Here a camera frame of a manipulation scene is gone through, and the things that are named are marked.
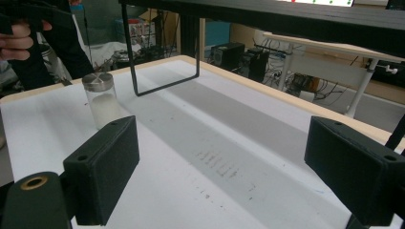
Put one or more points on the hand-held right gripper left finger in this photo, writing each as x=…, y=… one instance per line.
x=102, y=171

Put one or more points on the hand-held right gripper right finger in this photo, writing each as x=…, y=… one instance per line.
x=350, y=178

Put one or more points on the glass jar with metal lid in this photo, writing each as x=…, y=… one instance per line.
x=102, y=101

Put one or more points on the metal canister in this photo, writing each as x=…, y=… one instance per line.
x=52, y=62

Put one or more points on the white table mat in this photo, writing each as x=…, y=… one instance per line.
x=197, y=133

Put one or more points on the white side table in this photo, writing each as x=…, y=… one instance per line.
x=328, y=47

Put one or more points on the black computer case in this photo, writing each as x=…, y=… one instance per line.
x=258, y=65

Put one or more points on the black overhead shelf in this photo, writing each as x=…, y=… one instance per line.
x=286, y=22

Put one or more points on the black speaker box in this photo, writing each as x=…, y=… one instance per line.
x=227, y=55

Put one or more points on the black metal U-shaped frame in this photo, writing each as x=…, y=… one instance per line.
x=135, y=79

